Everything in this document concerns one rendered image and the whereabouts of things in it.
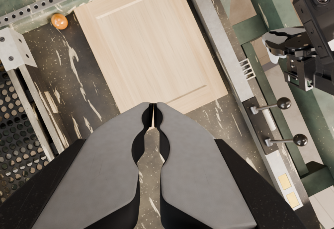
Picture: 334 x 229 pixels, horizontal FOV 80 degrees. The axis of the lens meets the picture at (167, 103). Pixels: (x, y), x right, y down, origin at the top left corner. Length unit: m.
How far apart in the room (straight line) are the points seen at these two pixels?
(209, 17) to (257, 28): 0.22
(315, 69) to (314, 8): 0.10
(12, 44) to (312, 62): 0.79
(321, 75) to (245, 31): 0.50
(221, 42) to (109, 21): 0.40
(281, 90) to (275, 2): 2.59
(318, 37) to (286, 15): 0.49
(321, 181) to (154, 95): 0.73
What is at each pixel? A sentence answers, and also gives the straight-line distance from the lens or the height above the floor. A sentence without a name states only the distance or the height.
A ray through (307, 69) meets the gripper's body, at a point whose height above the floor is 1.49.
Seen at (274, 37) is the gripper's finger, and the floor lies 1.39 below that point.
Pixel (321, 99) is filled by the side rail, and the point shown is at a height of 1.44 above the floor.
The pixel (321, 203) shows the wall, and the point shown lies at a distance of 3.00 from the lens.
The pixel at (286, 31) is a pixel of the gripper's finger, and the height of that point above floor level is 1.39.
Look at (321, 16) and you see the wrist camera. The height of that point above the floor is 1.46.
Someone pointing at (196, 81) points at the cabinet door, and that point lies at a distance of 0.72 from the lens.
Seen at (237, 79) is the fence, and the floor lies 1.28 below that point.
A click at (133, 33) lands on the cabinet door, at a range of 0.75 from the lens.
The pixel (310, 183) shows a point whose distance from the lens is 1.01.
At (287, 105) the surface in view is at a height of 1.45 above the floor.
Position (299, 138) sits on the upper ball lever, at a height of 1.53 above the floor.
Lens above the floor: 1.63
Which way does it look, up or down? 33 degrees down
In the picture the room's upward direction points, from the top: 154 degrees clockwise
